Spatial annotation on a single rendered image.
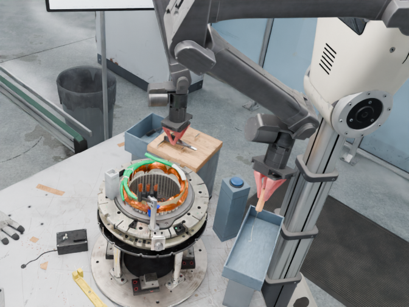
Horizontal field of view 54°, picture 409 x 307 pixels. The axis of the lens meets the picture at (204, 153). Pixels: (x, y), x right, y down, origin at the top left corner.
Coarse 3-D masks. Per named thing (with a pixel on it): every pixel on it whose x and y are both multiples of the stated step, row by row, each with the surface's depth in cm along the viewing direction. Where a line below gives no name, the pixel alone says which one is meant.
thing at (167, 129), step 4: (164, 128) 134; (168, 128) 133; (168, 132) 136; (176, 132) 132; (180, 132) 132; (168, 136) 137; (176, 136) 134; (172, 140) 138; (176, 140) 136; (172, 144) 138
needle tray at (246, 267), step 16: (256, 224) 123; (272, 224) 124; (240, 240) 118; (256, 240) 118; (272, 240) 119; (240, 256) 113; (256, 256) 114; (224, 272) 106; (240, 272) 104; (256, 272) 110; (240, 288) 120; (256, 288) 105; (224, 304) 127; (240, 304) 124
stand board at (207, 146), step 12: (192, 132) 149; (156, 144) 141; (168, 144) 142; (192, 144) 144; (204, 144) 145; (216, 144) 145; (168, 156) 138; (180, 156) 138; (192, 156) 139; (204, 156) 139; (192, 168) 135
